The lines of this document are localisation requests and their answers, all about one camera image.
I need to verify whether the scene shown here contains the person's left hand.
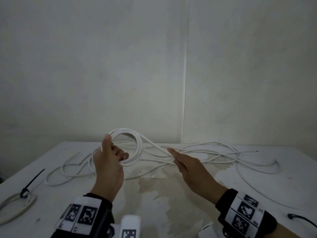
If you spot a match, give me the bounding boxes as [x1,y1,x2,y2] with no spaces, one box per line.
[92,134,130,189]

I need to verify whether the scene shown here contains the person's right hand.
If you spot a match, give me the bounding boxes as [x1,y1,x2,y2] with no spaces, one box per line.
[167,147,228,205]

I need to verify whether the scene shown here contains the black plastic zip tie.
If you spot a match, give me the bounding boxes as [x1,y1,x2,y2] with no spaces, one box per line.
[20,169,46,199]

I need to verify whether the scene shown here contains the bunch of black zip ties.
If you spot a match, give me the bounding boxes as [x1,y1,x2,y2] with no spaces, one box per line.
[287,213,317,230]

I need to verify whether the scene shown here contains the person's right forearm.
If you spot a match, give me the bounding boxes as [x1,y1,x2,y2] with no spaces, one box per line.
[268,223,300,238]

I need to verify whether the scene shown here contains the person's left forearm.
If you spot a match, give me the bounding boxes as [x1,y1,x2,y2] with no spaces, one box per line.
[90,180,124,202]

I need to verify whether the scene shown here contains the black left wristband white markers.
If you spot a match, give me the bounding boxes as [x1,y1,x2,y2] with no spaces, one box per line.
[51,193,116,238]

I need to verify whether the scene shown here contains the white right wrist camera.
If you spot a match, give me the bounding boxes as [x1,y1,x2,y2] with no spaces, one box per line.
[198,221,215,238]

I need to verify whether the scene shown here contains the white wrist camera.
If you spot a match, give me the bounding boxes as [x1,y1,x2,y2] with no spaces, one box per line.
[110,214,142,238]
[198,221,215,238]

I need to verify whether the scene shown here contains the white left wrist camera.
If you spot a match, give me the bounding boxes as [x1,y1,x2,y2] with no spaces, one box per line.
[110,214,142,238]

